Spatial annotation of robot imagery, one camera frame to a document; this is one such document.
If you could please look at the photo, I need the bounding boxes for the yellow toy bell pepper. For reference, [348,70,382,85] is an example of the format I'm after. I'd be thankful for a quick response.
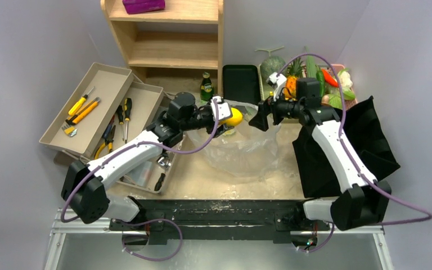
[224,107,244,127]

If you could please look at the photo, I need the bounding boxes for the small green toy chili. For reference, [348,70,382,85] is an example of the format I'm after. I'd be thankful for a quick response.
[316,69,326,97]

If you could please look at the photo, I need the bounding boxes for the clear plastic grocery bag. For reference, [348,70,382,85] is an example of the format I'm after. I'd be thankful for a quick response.
[199,100,281,177]

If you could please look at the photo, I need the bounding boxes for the orange toy carrot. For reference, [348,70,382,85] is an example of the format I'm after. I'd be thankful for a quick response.
[321,69,339,87]

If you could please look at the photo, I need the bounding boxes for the white toy cauliflower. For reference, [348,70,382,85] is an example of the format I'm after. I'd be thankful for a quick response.
[337,68,356,100]

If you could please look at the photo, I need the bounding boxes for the green netted toy melon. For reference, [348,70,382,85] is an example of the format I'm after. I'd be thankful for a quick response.
[255,46,286,82]

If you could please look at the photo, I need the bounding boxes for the black fabric tote bag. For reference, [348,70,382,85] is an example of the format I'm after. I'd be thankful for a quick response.
[292,96,401,199]

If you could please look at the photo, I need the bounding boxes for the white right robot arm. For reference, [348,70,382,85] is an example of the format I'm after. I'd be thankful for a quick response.
[249,72,391,231]

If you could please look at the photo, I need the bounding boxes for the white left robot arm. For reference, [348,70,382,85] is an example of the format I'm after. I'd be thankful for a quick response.
[60,92,243,230]

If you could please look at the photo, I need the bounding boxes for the brown toy mushroom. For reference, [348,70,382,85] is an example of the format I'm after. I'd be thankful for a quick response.
[321,94,332,106]

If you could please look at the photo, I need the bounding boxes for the orange toy pineapple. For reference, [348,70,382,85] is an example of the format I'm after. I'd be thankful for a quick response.
[283,58,303,99]

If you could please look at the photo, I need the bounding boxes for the green toy fruit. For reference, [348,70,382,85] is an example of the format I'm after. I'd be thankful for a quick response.
[327,94,343,110]

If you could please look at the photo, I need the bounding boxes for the green plastic basket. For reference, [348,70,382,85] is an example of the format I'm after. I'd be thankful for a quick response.
[258,63,277,100]

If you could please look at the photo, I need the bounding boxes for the green perrier glass bottle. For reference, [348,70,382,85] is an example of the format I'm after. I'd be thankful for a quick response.
[200,72,214,101]

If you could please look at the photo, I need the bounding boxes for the black plastic tray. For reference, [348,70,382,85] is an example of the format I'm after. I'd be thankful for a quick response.
[222,65,262,105]

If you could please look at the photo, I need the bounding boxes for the pink plastic basket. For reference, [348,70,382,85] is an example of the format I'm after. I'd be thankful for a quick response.
[323,65,357,109]

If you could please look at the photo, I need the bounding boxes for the black yellow large screwdriver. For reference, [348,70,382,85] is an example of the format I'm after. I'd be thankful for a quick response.
[123,98,133,143]

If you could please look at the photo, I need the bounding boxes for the black yellow small screwdriver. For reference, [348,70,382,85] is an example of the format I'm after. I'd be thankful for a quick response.
[116,105,125,141]

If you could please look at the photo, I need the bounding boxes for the wooden shelf unit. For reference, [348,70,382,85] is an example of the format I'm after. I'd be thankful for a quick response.
[100,1,224,95]

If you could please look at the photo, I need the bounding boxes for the beige plastic toolbox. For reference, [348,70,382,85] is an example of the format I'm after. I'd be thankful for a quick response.
[39,62,196,195]

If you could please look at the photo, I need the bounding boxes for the yellow black pliers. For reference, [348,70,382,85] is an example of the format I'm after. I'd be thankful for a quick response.
[94,125,116,159]

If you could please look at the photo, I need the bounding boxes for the yellow utility knife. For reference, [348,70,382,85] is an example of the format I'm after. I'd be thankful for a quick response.
[65,97,101,125]

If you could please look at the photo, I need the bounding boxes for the small hex key set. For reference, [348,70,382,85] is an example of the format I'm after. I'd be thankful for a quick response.
[61,124,78,137]

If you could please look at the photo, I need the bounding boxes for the purple box on shelf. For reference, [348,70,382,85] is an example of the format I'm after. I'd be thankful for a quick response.
[122,0,166,15]

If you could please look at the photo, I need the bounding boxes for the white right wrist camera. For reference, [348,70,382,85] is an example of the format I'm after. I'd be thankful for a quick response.
[266,72,287,101]

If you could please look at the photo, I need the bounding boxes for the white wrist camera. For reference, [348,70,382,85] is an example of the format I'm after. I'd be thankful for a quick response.
[210,96,233,122]
[266,72,287,101]

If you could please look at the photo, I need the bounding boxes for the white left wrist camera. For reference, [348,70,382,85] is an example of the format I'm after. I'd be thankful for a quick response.
[210,96,233,122]

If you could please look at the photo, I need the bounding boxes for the yellow handle screwdriver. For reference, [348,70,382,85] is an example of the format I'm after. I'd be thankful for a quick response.
[68,86,95,116]

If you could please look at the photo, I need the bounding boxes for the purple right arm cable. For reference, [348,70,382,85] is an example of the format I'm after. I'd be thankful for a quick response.
[275,53,432,254]

